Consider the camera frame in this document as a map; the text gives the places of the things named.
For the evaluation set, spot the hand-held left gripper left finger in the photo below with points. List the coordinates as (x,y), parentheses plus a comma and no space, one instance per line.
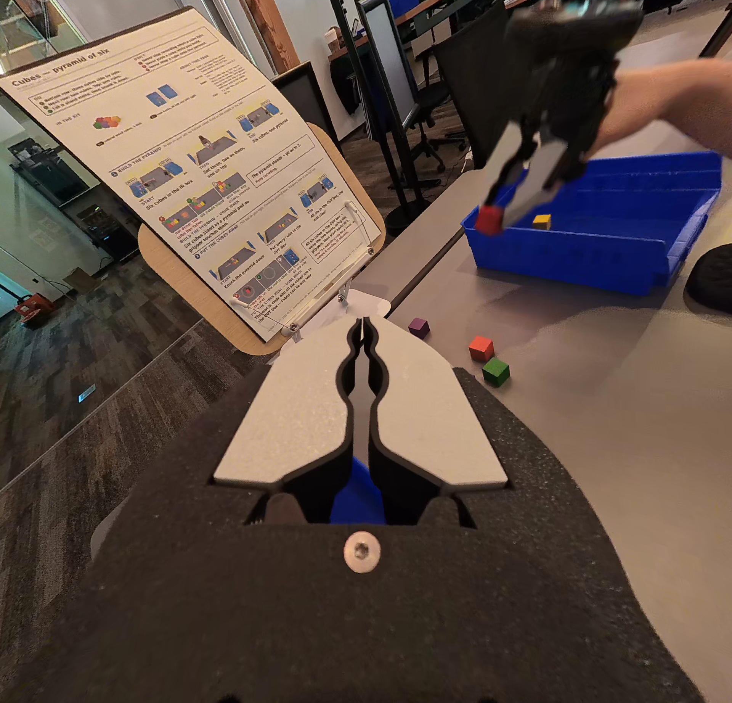
(286,422)

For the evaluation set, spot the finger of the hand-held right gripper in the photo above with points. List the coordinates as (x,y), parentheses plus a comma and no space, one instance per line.
(535,188)
(506,159)

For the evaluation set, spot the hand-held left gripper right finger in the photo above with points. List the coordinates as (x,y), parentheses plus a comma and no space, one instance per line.
(440,422)

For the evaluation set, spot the yellow wooden cube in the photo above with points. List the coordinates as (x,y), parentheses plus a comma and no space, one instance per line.
(541,221)

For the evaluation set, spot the red wooden cube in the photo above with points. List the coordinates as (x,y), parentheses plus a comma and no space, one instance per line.
(489,220)

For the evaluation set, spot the green wooden cube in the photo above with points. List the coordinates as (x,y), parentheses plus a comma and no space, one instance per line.
(495,371)

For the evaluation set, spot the orange wooden cube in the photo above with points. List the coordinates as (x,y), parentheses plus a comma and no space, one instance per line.
(481,348)

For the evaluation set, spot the purple wooden cube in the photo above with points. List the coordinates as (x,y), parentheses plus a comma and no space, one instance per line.
(418,328)

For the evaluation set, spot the blue plastic bin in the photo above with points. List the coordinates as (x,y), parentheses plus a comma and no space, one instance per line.
(617,239)
(357,497)

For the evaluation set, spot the black office chair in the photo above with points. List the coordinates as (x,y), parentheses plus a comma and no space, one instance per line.
(429,113)
(474,73)

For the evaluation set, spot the black floor lamp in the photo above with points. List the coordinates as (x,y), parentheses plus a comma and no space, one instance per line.
(366,96)

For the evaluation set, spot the grey panel on wheeled stand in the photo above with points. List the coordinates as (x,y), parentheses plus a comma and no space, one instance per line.
(389,56)

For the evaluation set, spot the wooden workbench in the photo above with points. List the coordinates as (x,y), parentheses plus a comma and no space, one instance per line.
(400,28)

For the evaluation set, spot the blue storage bin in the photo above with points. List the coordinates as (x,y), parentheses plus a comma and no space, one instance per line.
(405,2)

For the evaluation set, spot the black rounded pad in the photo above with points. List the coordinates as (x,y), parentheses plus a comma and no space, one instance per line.
(712,279)

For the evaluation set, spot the blue floor sticker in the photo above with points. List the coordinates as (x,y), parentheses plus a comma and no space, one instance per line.
(86,394)

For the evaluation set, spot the white paper cup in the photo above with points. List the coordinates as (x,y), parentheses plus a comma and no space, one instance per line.
(333,37)

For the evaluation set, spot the small brown cardboard box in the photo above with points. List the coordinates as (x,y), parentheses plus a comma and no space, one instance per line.
(80,281)

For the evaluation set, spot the red floor machine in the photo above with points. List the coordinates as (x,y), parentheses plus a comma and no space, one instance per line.
(34,307)

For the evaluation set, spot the black glass door cabinet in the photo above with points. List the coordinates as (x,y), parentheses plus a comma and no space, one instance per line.
(86,211)

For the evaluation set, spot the printed instruction sheet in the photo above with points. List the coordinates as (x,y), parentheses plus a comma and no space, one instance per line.
(171,142)

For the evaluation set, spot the wooden support post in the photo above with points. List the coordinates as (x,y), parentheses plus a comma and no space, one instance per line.
(269,16)

